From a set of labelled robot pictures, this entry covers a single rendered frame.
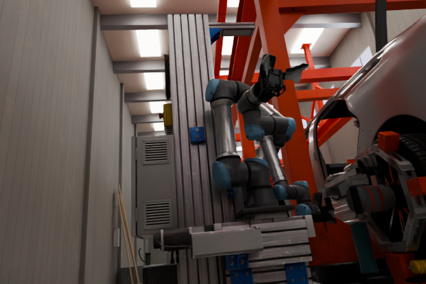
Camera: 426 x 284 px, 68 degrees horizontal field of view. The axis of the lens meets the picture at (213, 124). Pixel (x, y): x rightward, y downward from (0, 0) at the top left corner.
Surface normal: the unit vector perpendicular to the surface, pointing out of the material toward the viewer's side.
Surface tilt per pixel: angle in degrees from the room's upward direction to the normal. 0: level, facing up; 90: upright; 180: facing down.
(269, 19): 90
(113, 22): 90
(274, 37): 90
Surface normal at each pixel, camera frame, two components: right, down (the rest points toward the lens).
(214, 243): 0.10, -0.37
